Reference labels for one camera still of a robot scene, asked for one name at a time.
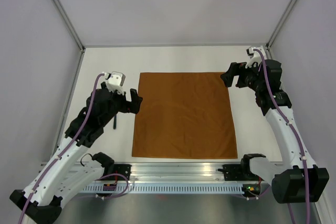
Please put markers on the aluminium front rail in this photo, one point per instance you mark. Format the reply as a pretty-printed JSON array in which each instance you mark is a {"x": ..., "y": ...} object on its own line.
[{"x": 175, "y": 173}]

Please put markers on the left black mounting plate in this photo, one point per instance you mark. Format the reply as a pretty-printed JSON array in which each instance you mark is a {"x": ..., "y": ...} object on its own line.
[{"x": 122, "y": 169}]

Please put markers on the brown cloth napkin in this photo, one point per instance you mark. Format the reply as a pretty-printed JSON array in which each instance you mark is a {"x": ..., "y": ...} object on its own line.
[{"x": 185, "y": 115}]

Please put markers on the aluminium frame post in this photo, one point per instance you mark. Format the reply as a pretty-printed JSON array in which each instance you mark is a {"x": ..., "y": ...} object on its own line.
[
  {"x": 71, "y": 29},
  {"x": 289, "y": 8}
]

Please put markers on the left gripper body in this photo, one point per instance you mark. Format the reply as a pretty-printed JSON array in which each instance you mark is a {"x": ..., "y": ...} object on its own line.
[{"x": 119, "y": 103}]

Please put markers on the left aluminium frame post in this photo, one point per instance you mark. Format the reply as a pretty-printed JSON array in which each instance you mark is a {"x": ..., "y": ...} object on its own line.
[{"x": 71, "y": 29}]

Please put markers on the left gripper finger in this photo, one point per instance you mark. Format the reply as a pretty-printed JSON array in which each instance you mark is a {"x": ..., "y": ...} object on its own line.
[
  {"x": 134, "y": 95},
  {"x": 135, "y": 105}
]

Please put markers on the knife with dark handle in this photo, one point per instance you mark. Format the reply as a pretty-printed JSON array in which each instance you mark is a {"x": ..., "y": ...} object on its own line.
[{"x": 115, "y": 122}]

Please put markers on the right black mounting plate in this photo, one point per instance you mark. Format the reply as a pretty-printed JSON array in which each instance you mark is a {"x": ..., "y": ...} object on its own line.
[{"x": 232, "y": 172}]

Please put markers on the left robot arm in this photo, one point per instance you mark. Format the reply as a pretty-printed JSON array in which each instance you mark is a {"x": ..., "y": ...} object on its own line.
[{"x": 43, "y": 199}]

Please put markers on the slotted cable duct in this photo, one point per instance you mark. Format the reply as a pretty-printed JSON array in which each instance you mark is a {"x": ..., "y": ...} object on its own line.
[{"x": 160, "y": 188}]

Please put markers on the right aluminium frame post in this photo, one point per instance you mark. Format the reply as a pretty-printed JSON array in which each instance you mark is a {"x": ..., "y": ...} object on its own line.
[{"x": 289, "y": 8}]

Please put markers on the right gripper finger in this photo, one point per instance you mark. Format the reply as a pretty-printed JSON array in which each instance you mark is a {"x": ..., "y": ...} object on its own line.
[
  {"x": 227, "y": 79},
  {"x": 233, "y": 69}
]

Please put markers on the black mounting plate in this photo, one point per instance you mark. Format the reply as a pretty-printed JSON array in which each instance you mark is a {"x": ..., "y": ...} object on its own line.
[
  {"x": 232, "y": 172},
  {"x": 122, "y": 169}
]

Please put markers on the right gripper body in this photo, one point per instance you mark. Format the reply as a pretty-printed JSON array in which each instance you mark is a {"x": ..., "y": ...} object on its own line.
[{"x": 249, "y": 77}]

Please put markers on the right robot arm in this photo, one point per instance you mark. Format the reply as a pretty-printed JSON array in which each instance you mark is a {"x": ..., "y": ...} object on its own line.
[{"x": 298, "y": 179}]

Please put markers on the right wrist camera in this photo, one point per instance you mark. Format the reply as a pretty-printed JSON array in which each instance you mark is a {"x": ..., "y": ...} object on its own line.
[{"x": 254, "y": 56}]

